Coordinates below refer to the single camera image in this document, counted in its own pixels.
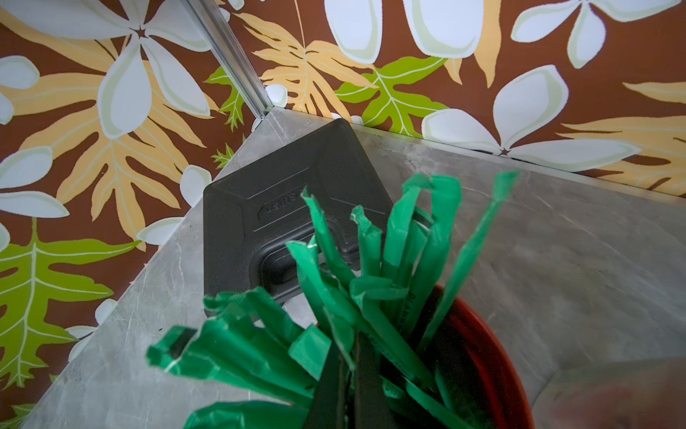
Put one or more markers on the green wrapped straws bundle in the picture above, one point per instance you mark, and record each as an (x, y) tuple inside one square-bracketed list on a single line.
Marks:
[(250, 342)]

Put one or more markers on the red straw holder cup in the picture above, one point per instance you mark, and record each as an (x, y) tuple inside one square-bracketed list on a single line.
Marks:
[(482, 385)]

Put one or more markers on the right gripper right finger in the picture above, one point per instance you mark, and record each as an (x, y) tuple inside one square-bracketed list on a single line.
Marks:
[(370, 407)]

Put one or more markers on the clear plastic carrier bag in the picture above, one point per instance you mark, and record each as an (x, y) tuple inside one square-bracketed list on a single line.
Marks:
[(633, 394)]

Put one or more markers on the black plastic case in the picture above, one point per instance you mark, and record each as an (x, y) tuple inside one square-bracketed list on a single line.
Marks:
[(250, 214)]

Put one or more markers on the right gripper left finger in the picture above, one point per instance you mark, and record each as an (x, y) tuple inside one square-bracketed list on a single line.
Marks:
[(329, 406)]

